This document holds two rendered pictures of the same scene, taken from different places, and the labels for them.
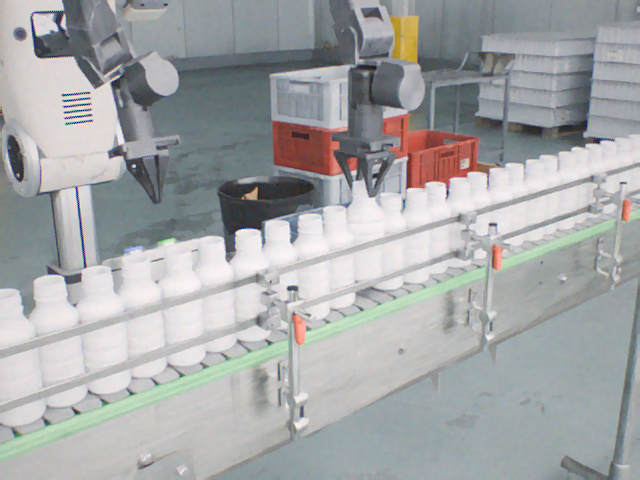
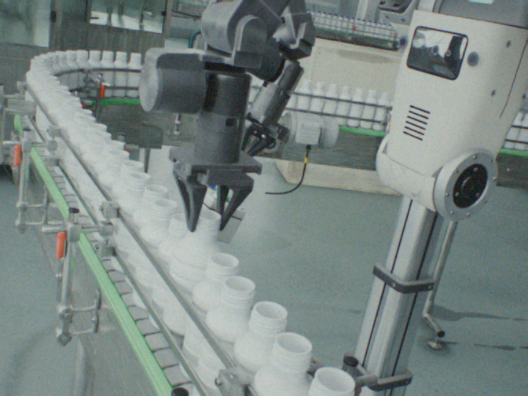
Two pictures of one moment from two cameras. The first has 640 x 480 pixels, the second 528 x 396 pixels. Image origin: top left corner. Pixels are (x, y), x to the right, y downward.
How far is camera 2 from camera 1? 1.58 m
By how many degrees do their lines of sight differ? 92
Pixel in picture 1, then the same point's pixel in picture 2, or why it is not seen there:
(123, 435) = not seen: hidden behind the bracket
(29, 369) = (70, 160)
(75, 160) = (400, 168)
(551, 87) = not seen: outside the picture
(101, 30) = not seen: hidden behind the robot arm
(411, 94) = (147, 89)
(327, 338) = (115, 314)
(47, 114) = (395, 117)
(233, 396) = (84, 278)
